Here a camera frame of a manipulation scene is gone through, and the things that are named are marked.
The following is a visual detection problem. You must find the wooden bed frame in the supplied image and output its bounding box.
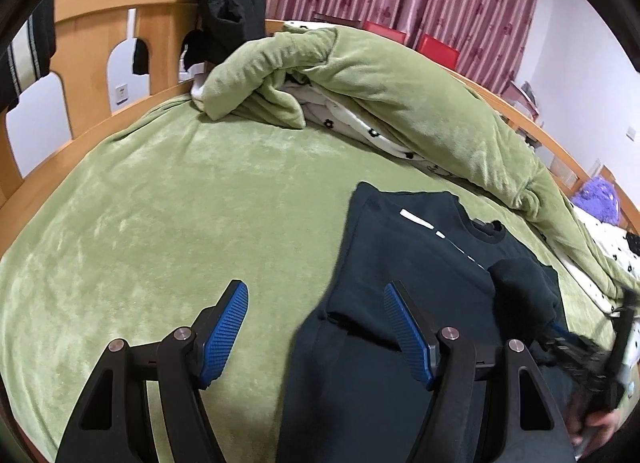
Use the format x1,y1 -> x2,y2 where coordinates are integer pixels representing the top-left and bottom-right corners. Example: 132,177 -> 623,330
0,0 -> 640,254

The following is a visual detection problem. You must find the person's right hand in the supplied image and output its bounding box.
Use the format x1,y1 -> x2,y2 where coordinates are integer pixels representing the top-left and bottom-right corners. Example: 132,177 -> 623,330
564,407 -> 620,457

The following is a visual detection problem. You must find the dark navy sweatshirt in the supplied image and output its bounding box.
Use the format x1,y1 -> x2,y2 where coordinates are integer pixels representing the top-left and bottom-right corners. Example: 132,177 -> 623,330
277,183 -> 572,462

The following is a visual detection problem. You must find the white wall socket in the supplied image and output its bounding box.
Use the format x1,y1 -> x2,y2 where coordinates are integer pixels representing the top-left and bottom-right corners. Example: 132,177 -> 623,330
114,84 -> 129,105

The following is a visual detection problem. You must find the green folded quilt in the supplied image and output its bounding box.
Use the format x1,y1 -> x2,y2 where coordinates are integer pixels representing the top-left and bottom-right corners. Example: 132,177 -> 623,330
192,25 -> 639,301

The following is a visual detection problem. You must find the right red chair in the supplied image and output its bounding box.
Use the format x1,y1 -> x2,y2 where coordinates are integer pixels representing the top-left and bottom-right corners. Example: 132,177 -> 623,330
418,34 -> 460,71

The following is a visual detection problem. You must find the left red chair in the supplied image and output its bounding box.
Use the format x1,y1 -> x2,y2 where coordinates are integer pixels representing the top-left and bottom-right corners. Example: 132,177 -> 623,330
362,21 -> 407,45

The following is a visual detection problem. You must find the purple plush toy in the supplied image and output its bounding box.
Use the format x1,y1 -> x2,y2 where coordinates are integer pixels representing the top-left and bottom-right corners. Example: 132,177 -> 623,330
570,176 -> 620,226

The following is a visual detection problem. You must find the black garment on headboard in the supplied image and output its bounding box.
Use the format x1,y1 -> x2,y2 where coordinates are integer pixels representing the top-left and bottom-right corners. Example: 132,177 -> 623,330
181,0 -> 267,68

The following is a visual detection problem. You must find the striped black white garment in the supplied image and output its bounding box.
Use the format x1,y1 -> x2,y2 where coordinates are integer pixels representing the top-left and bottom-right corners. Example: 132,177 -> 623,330
0,0 -> 56,111

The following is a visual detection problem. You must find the green plush bed sheet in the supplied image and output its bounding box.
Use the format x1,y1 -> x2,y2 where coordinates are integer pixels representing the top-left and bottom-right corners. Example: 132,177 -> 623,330
0,93 -> 616,463

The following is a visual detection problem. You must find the red chair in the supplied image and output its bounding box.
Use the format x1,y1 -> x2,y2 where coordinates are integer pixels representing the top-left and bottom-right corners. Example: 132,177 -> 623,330
362,21 -> 407,45
418,34 -> 460,71

